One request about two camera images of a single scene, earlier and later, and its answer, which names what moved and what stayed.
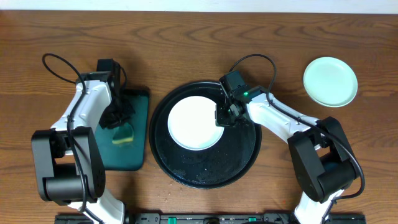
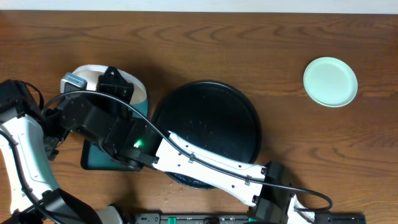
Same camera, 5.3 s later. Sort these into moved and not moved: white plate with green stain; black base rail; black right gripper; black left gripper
Moved: black left gripper; white plate with green stain; black right gripper
Not moved: black base rail
